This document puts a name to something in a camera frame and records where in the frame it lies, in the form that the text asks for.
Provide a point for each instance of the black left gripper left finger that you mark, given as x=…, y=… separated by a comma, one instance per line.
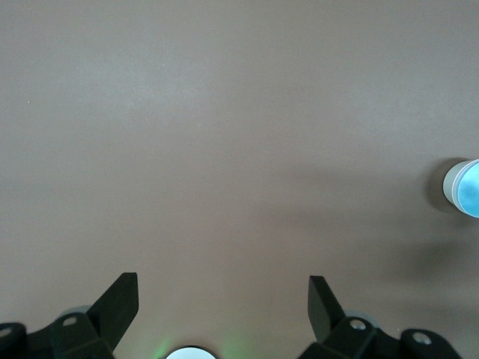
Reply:
x=112, y=314

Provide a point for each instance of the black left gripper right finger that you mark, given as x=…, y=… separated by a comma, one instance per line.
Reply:
x=325, y=318

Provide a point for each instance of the blue bowl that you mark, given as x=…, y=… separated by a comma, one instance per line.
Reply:
x=469, y=190

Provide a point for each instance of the white bowl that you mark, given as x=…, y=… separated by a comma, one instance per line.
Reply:
x=448, y=187

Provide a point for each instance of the brown table mat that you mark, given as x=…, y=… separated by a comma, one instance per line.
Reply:
x=187, y=112

